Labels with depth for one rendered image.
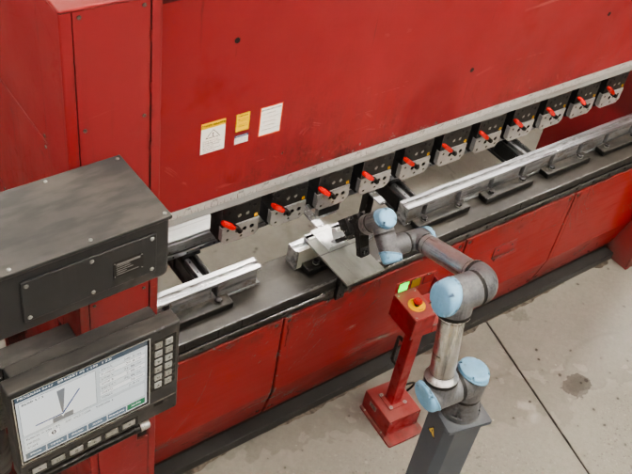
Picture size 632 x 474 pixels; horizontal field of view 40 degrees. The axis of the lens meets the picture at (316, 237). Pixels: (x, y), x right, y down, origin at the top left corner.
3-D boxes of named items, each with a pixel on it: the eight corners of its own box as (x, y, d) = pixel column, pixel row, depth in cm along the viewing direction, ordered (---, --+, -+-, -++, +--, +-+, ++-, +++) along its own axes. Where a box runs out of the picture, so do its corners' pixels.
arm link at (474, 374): (489, 398, 306) (499, 373, 297) (458, 410, 301) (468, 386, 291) (469, 372, 314) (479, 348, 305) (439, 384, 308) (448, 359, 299)
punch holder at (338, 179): (314, 212, 321) (321, 177, 310) (301, 198, 325) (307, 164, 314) (347, 200, 328) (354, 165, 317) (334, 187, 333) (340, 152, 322)
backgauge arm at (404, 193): (408, 227, 389) (415, 203, 379) (325, 148, 424) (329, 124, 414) (421, 222, 392) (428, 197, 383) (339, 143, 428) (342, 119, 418)
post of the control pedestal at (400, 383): (391, 405, 392) (417, 326, 356) (385, 396, 396) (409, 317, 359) (401, 401, 395) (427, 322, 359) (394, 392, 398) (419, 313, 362)
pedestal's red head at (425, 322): (409, 340, 350) (418, 310, 338) (387, 313, 359) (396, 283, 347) (449, 325, 359) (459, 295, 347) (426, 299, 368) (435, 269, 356)
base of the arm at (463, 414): (487, 418, 312) (495, 402, 305) (450, 429, 306) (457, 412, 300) (466, 386, 322) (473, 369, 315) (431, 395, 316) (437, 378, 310)
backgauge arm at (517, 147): (524, 181, 426) (532, 158, 417) (439, 111, 461) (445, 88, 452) (535, 176, 430) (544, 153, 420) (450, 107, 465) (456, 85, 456)
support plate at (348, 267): (346, 286, 321) (347, 284, 320) (306, 243, 335) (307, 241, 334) (384, 270, 330) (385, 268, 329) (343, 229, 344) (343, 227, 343)
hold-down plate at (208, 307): (160, 337, 306) (160, 331, 304) (152, 326, 309) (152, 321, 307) (233, 307, 321) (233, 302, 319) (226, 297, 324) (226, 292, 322)
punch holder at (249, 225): (220, 245, 301) (224, 210, 290) (208, 231, 305) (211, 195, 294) (257, 232, 308) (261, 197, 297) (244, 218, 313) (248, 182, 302)
